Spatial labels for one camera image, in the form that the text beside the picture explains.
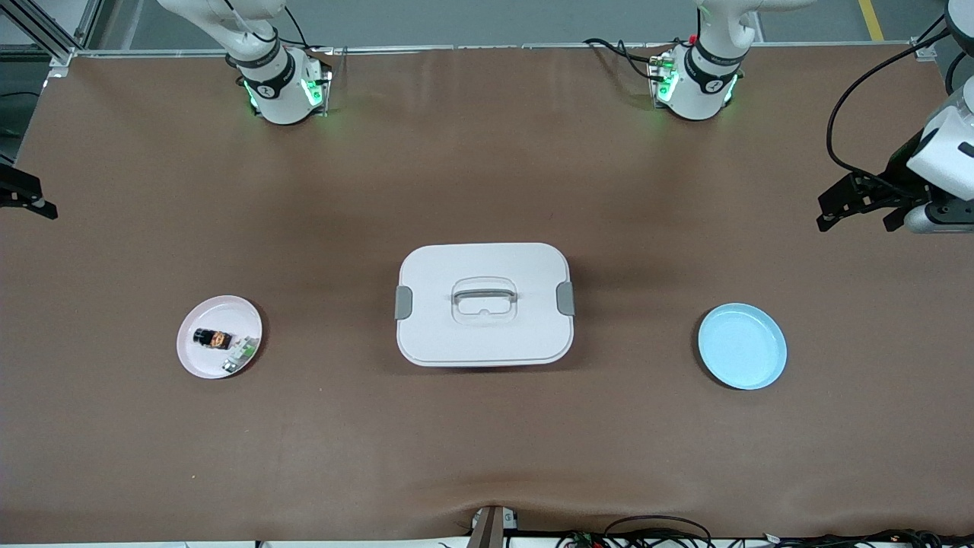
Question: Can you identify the light blue round plate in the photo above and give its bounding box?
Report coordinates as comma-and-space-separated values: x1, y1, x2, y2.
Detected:
698, 303, 788, 391

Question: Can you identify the pink round plate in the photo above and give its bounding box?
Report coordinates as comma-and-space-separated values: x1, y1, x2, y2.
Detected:
177, 295, 263, 380

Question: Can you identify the white lidded storage box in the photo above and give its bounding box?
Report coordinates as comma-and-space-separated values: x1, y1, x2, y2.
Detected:
394, 242, 576, 368

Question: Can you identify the brown table mat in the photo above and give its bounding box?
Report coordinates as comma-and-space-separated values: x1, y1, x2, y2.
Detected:
0, 46, 974, 545

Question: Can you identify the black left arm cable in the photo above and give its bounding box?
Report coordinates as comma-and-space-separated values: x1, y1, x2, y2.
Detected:
827, 27, 952, 191

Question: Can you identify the aluminium frame post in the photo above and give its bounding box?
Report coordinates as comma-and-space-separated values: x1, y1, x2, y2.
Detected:
0, 0, 103, 77
913, 0, 974, 60

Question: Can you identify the green white switch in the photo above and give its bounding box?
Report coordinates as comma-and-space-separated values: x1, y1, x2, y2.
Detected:
222, 335, 258, 374

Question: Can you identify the black base cable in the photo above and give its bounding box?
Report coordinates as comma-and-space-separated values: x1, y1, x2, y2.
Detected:
259, 4, 336, 56
584, 37, 670, 81

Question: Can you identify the black cable bundle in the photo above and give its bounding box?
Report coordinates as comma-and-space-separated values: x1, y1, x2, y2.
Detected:
555, 515, 974, 548

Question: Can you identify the aluminium table edge rail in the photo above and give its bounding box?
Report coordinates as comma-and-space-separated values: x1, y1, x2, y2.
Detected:
72, 42, 925, 58

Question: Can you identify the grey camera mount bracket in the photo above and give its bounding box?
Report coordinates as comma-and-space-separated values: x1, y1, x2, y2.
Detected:
468, 505, 520, 548

